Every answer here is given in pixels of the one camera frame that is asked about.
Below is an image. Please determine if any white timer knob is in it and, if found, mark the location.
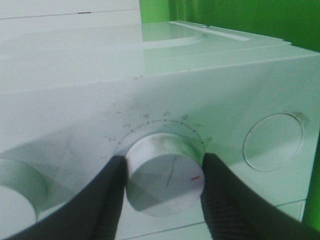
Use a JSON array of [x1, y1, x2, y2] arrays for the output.
[[125, 133, 205, 217]]

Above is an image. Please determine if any upper white power knob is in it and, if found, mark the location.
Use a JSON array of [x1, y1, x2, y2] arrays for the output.
[[0, 158, 48, 239]]

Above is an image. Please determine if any white microwave oven body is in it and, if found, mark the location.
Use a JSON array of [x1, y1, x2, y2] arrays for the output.
[[0, 19, 320, 240]]

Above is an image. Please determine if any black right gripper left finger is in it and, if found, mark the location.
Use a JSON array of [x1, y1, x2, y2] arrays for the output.
[[3, 156, 127, 240]]

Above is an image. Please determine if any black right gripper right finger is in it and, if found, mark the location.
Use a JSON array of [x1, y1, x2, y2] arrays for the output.
[[201, 153, 320, 240]]

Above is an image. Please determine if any green table cloth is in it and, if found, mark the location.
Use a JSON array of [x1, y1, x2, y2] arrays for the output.
[[139, 0, 320, 52]]

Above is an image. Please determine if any round white door release button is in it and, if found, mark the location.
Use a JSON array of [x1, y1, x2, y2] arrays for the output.
[[242, 113, 305, 172]]

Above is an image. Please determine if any white microwave door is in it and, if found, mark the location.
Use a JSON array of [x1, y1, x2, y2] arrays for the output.
[[126, 200, 306, 240]]

